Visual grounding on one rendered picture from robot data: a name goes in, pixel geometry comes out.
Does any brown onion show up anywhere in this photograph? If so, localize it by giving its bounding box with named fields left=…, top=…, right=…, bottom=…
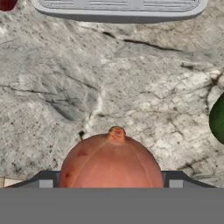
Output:
left=58, top=125, right=165, bottom=189

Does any red tomato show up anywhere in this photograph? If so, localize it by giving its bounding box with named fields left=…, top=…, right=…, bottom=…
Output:
left=0, top=0, right=18, bottom=12

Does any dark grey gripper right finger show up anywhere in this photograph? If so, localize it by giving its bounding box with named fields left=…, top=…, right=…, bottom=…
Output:
left=161, top=170, right=218, bottom=189

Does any grey cutting board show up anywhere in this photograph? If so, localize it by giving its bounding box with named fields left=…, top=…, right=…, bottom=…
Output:
left=31, top=0, right=210, bottom=25

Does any green avocado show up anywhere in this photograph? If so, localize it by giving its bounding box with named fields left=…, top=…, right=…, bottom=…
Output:
left=208, top=92, right=224, bottom=145

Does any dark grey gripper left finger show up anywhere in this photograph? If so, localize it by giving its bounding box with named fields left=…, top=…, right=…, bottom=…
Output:
left=6, top=170, right=61, bottom=189

